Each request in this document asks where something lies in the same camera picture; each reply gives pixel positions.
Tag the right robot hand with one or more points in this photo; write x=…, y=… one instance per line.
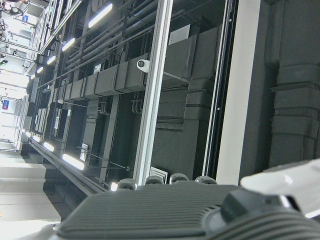
x=162, y=215

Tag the white security camera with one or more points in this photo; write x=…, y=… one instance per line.
x=143, y=65

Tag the long ceiling light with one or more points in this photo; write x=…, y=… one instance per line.
x=68, y=44
x=73, y=161
x=48, y=146
x=100, y=15
x=51, y=60

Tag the grey ventilation duct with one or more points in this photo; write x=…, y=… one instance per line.
x=107, y=82

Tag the white air vent grille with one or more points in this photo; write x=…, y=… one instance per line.
x=178, y=35
x=158, y=173

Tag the aluminium ceiling beam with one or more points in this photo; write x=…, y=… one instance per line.
x=155, y=87

